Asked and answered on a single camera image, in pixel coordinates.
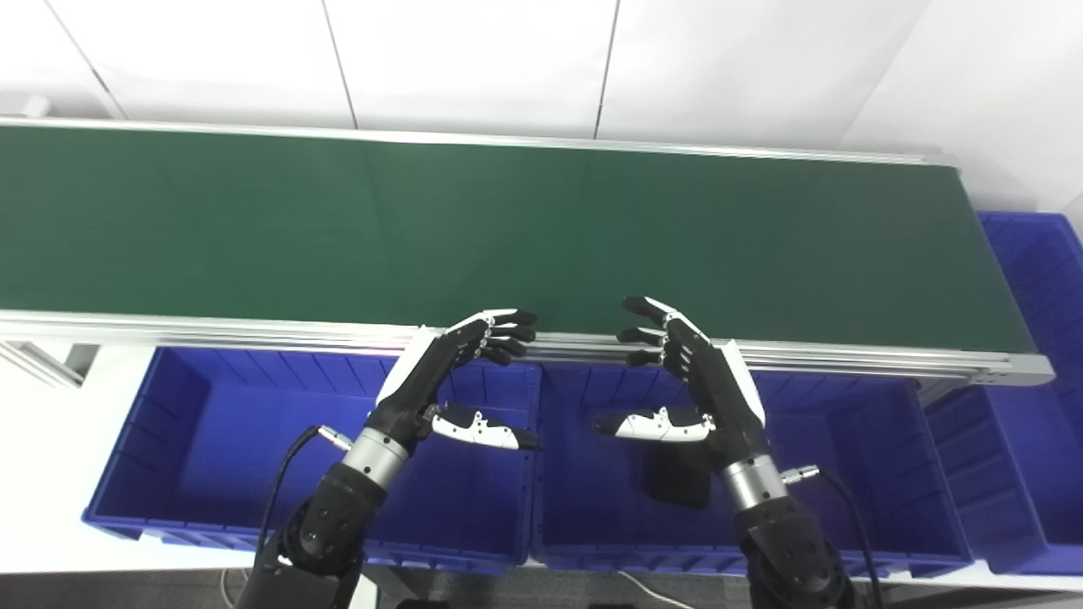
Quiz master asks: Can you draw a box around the black cylinder block part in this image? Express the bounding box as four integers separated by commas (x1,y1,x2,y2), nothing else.
639,440,716,511

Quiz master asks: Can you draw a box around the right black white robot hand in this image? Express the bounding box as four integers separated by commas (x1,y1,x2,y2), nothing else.
592,296,769,475

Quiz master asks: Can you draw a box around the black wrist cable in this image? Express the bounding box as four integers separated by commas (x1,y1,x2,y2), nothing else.
254,425,355,552
783,464,887,609

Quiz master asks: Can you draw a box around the aluminium conveyor leg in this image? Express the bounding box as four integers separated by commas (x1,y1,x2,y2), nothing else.
0,338,100,390

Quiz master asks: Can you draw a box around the white floor cable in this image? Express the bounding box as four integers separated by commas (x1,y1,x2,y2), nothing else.
616,570,679,609

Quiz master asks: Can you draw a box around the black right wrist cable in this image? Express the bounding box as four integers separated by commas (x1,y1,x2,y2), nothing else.
783,464,887,609

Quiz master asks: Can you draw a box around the blue plastic bin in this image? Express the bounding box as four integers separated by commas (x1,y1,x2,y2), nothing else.
922,211,1083,578
531,359,974,579
82,345,542,576

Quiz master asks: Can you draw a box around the green conveyor belt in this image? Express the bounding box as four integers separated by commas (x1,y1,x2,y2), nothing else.
0,117,1057,388

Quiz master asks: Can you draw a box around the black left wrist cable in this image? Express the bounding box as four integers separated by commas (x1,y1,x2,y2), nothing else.
254,425,355,552

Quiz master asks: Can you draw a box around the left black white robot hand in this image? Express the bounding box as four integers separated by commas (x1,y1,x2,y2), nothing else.
368,309,542,453

